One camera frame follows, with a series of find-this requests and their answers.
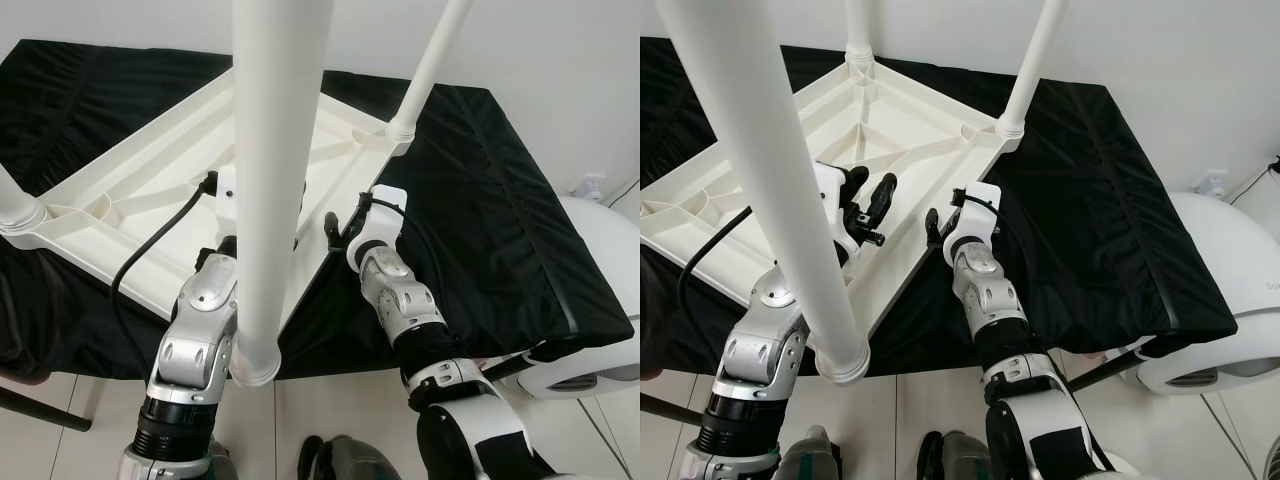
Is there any white plastic children table top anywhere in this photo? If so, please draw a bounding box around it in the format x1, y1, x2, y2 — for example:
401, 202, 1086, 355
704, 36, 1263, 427
5, 68, 416, 389
640, 55, 1023, 386

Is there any black metal table leg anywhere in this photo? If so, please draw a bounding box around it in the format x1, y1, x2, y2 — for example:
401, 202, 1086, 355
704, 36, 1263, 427
640, 392, 701, 426
1070, 345, 1151, 391
480, 350, 546, 386
0, 385, 93, 433

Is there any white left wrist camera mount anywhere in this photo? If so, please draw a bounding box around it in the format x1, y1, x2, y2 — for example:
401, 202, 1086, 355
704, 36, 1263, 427
812, 160, 861, 271
213, 165, 241, 236

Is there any grey robot right leg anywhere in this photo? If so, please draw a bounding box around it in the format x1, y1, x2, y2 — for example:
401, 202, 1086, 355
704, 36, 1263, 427
918, 430, 991, 480
298, 435, 401, 480

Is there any black tablecloth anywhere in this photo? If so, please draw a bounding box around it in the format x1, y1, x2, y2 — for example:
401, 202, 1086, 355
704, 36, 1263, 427
640, 38, 1239, 379
0, 40, 636, 381

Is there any white plastic table leg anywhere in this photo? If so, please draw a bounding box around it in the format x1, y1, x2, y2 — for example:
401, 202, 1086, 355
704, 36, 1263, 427
843, 0, 879, 71
0, 160, 49, 238
655, 0, 871, 386
995, 0, 1069, 141
230, 0, 336, 389
385, 0, 473, 143

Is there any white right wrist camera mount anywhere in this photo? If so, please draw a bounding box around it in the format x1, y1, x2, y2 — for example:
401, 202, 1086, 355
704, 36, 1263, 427
948, 182, 1003, 263
352, 187, 408, 266

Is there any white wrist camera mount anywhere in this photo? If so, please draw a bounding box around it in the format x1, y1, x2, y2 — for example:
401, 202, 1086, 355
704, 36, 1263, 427
948, 182, 1003, 263
812, 160, 861, 271
352, 187, 408, 266
213, 165, 241, 236

